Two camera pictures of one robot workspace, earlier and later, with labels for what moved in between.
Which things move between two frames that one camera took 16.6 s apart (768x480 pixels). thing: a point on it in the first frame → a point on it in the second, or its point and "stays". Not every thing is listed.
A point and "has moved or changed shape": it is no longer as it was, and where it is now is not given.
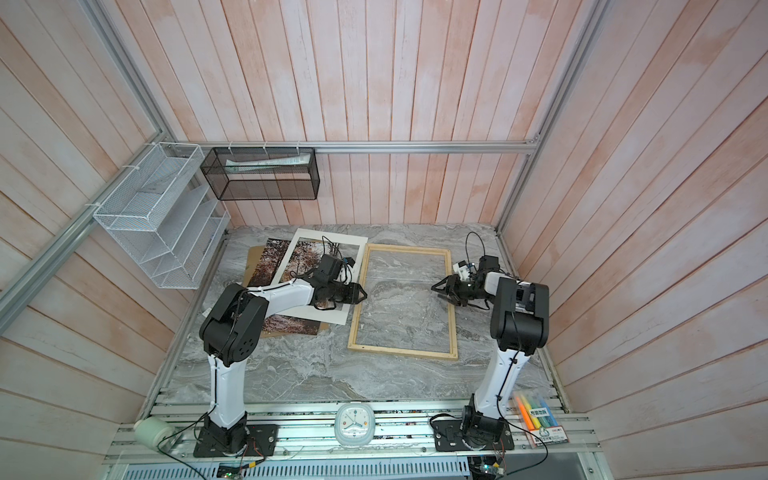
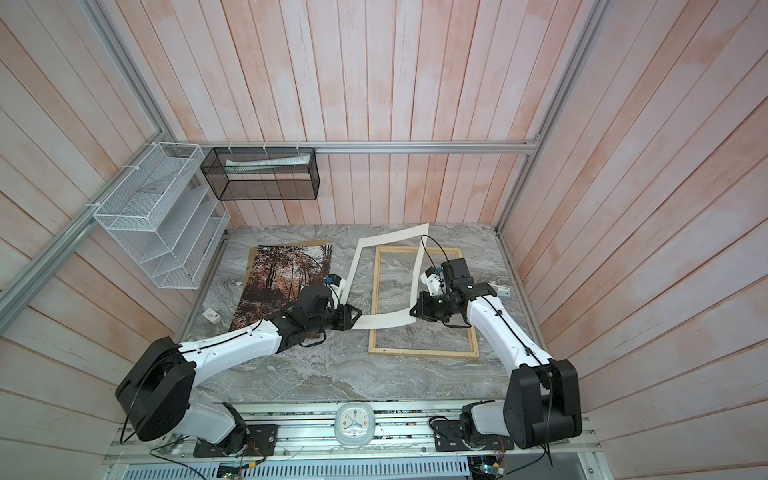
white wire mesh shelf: x=166 y=218 stays
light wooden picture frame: x=372 y=247 has moved or changed shape
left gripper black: x=354 y=294 → x=348 y=322
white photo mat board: x=311 y=313 → x=404 y=317
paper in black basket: x=244 y=165 stays
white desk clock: x=354 y=425 stays
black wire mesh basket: x=262 y=173 stays
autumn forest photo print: x=307 y=254 stays
